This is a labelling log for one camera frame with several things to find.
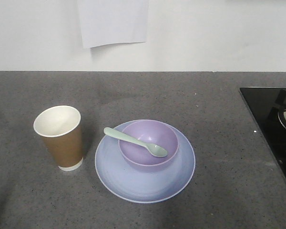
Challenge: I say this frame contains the purple plastic bowl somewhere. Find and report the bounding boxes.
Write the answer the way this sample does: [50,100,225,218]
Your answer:
[118,120,179,172]

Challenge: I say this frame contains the mint green plastic spoon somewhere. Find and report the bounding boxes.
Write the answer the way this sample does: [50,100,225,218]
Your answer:
[103,127,168,157]

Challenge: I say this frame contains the brown paper cup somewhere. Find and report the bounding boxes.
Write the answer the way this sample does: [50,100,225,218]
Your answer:
[33,105,84,171]

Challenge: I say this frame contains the light blue plastic plate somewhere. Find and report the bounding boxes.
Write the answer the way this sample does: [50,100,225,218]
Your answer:
[95,128,195,203]

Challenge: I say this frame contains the black glass gas stove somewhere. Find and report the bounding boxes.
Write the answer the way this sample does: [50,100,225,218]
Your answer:
[240,87,286,178]

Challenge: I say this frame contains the white paper sheet on wall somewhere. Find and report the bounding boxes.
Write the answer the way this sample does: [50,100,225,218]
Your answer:
[77,0,149,48]

